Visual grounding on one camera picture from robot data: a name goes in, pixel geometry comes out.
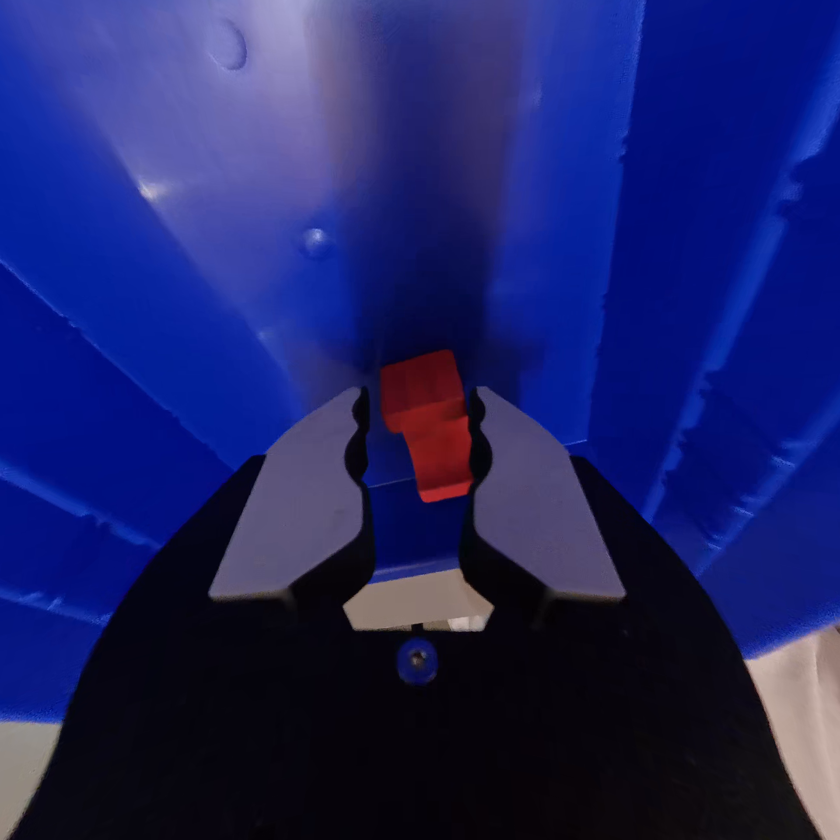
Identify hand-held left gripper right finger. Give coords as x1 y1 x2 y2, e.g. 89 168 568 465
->
459 386 626 614

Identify blue plastic storage bin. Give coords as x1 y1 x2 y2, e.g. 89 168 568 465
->
0 0 840 723

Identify red wooden arch block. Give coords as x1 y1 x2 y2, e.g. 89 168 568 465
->
381 350 475 504

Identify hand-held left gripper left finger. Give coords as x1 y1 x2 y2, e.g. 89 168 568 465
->
209 387 376 611

